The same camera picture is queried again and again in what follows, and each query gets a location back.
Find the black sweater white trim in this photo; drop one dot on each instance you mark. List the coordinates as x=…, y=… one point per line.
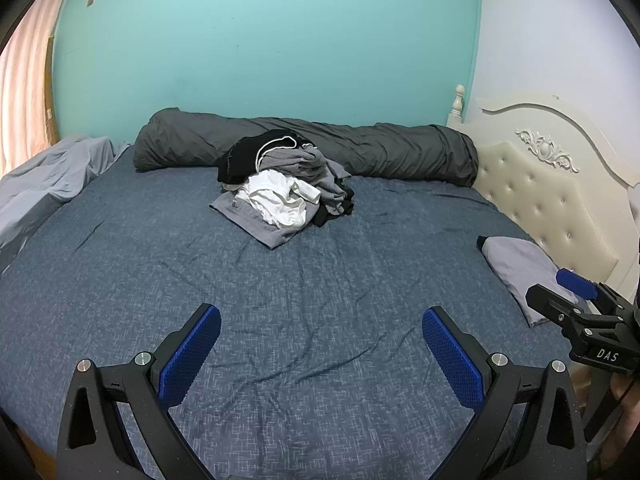
x=241, y=161

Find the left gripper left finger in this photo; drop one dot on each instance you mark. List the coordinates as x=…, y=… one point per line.
x=93, y=442

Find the folded light grey garment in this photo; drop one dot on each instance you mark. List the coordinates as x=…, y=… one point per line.
x=520, y=264

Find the light grey blanket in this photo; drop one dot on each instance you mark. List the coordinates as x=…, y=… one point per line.
x=36, y=189

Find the person right hand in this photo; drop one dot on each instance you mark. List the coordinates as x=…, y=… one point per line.
x=626, y=391

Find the white crumpled garment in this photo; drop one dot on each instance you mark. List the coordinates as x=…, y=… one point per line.
x=281, y=200

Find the grey crumpled garment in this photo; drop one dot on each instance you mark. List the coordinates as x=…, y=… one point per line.
x=306, y=163

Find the blue patterned bed sheet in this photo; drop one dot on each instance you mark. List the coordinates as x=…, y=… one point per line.
x=320, y=370

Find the pink curtain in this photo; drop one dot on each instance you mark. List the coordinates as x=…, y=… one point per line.
x=24, y=130

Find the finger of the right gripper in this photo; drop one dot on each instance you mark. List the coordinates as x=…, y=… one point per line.
x=551, y=305
x=597, y=293

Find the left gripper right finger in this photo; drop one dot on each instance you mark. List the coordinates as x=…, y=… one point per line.
x=525, y=424

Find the dark grey rolled duvet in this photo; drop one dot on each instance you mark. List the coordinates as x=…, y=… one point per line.
x=174, y=138

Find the cream tufted headboard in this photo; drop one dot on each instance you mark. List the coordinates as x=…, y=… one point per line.
x=552, y=171

